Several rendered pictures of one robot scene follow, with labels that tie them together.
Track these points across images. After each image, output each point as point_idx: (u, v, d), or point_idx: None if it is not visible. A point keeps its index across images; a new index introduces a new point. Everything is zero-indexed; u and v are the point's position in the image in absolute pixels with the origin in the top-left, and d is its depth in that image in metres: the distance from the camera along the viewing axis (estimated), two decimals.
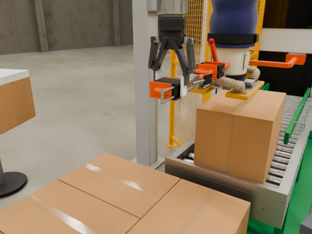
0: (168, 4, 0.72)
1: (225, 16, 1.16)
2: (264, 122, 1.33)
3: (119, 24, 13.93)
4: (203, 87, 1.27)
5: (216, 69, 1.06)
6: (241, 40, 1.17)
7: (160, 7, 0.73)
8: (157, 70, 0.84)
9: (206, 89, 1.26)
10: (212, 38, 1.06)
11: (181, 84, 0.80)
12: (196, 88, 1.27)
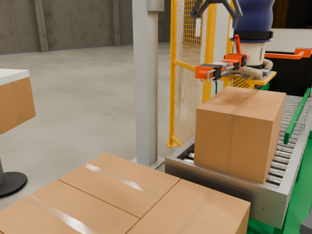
0: None
1: (247, 16, 1.42)
2: (264, 122, 1.33)
3: (119, 24, 13.93)
4: (226, 76, 1.53)
5: (241, 59, 1.31)
6: (259, 35, 1.42)
7: None
8: (197, 17, 1.06)
9: (230, 77, 1.51)
10: (238, 35, 1.32)
11: (230, 27, 0.99)
12: None
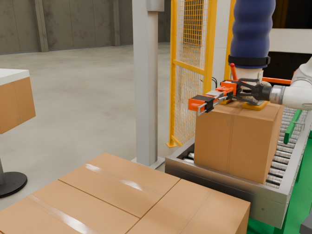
0: None
1: (244, 44, 1.46)
2: (264, 122, 1.33)
3: (119, 24, 13.93)
4: (224, 99, 1.58)
5: (236, 87, 1.37)
6: (256, 62, 1.47)
7: None
8: None
9: (227, 100, 1.57)
10: (233, 63, 1.37)
11: None
12: None
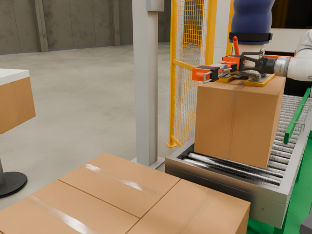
0: None
1: (246, 18, 1.42)
2: (269, 97, 1.29)
3: (119, 24, 13.93)
4: (225, 77, 1.53)
5: (239, 61, 1.32)
6: (258, 37, 1.43)
7: None
8: None
9: (228, 78, 1.52)
10: (236, 36, 1.32)
11: None
12: (219, 78, 1.53)
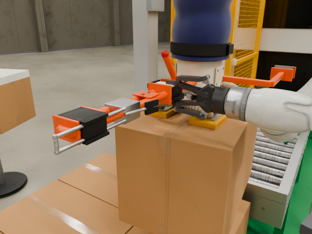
0: None
1: (189, 21, 0.90)
2: (218, 152, 0.77)
3: (119, 24, 13.93)
4: (163, 110, 1.01)
5: (171, 91, 0.80)
6: (209, 51, 0.91)
7: None
8: None
9: (167, 112, 1.00)
10: (166, 50, 0.80)
11: None
12: None
